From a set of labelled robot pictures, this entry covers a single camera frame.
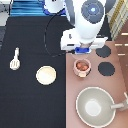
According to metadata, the orange spotted toy food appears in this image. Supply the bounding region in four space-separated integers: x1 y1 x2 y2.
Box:
76 62 89 71

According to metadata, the black table mat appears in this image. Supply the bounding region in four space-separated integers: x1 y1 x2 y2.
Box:
0 15 113 128

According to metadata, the cream round plate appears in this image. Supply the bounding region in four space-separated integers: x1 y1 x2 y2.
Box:
36 66 57 85

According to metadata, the blue and white gripper body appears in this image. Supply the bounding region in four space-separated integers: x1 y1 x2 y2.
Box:
75 47 91 54

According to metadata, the cream slotted spatula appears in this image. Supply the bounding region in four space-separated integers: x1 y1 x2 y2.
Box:
10 48 20 70

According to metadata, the pink toy pot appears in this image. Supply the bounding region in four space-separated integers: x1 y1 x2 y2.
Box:
73 59 91 78

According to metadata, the black burner back right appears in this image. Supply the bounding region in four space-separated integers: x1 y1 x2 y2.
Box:
96 45 111 58

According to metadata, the large grey frying pan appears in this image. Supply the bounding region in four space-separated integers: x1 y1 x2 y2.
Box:
76 87 128 128

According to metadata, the black burner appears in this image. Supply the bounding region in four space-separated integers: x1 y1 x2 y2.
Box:
96 45 111 58
98 62 115 76

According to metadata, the black burner front right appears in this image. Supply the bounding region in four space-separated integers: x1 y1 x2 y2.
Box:
98 62 115 76

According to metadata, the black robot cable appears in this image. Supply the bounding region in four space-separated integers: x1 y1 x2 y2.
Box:
44 13 76 58

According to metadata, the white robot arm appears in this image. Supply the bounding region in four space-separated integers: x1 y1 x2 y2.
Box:
44 0 107 54

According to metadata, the pink toy stove top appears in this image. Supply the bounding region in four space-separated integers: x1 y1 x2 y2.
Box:
66 41 126 128

